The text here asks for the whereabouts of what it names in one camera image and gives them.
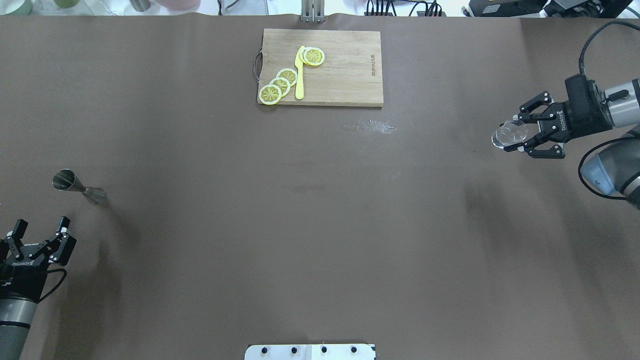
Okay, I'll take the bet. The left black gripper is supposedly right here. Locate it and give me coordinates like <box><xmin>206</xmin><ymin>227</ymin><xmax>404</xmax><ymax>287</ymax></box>
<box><xmin>0</xmin><ymin>216</ymin><xmax>77</xmax><ymax>301</ymax></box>

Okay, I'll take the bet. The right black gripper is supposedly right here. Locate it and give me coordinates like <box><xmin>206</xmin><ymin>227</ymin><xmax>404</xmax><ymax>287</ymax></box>
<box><xmin>518</xmin><ymin>91</ymin><xmax>613</xmax><ymax>160</ymax></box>

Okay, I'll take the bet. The clear glass measuring cup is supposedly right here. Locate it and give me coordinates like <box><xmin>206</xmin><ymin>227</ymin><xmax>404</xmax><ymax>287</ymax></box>
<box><xmin>491</xmin><ymin>118</ymin><xmax>528</xmax><ymax>149</ymax></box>

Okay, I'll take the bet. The steel jigger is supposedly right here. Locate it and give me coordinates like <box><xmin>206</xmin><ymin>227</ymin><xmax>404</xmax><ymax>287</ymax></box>
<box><xmin>52</xmin><ymin>168</ymin><xmax>106</xmax><ymax>205</ymax></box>

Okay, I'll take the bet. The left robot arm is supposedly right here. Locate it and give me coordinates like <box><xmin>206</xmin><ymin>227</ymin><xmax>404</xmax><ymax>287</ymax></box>
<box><xmin>0</xmin><ymin>216</ymin><xmax>77</xmax><ymax>360</ymax></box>

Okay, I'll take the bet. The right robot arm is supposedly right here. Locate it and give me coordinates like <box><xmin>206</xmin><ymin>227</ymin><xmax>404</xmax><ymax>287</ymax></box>
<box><xmin>503</xmin><ymin>74</ymin><xmax>640</xmax><ymax>209</ymax></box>

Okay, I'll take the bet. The green cup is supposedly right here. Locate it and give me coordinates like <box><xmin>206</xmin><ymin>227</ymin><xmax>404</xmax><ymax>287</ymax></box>
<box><xmin>53</xmin><ymin>0</ymin><xmax>80</xmax><ymax>9</ymax></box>

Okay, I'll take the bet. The wooden cutting board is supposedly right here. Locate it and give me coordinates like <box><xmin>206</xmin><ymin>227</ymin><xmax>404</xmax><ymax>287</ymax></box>
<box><xmin>258</xmin><ymin>28</ymin><xmax>384</xmax><ymax>109</ymax></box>

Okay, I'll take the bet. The lemon slice by knife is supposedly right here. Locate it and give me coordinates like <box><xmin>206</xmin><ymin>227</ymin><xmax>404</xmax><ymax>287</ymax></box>
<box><xmin>301</xmin><ymin>47</ymin><xmax>326</xmax><ymax>67</ymax></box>

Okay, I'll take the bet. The yellow plastic knife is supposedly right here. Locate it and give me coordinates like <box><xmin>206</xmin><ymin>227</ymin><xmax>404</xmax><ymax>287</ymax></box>
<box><xmin>294</xmin><ymin>45</ymin><xmax>306</xmax><ymax>100</ymax></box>

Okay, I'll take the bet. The lemon slice near knife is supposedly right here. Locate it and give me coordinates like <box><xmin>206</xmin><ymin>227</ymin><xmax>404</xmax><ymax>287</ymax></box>
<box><xmin>277</xmin><ymin>68</ymin><xmax>298</xmax><ymax>86</ymax></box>

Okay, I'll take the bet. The lemon slice middle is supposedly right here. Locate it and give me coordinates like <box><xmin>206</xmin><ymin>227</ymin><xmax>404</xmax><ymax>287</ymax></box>
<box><xmin>269</xmin><ymin>76</ymin><xmax>291</xmax><ymax>98</ymax></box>

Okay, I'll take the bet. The lemon slice end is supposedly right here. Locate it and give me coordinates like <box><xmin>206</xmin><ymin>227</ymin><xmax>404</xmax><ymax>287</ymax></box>
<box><xmin>257</xmin><ymin>84</ymin><xmax>282</xmax><ymax>106</ymax></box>

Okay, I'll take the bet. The pink bowl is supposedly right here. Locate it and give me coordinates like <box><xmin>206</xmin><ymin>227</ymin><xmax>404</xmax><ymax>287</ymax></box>
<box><xmin>156</xmin><ymin>0</ymin><xmax>201</xmax><ymax>10</ymax></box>

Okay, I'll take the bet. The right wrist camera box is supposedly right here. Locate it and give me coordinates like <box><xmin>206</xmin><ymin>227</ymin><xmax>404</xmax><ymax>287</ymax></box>
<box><xmin>564</xmin><ymin>74</ymin><xmax>599</xmax><ymax>122</ymax></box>

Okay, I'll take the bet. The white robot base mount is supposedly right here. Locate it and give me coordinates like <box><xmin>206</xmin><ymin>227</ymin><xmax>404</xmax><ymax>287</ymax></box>
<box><xmin>244</xmin><ymin>343</ymin><xmax>377</xmax><ymax>360</ymax></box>

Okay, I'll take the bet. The aluminium frame post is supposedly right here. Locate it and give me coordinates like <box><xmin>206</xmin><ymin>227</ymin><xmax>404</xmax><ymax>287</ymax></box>
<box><xmin>300</xmin><ymin>0</ymin><xmax>326</xmax><ymax>24</ymax></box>

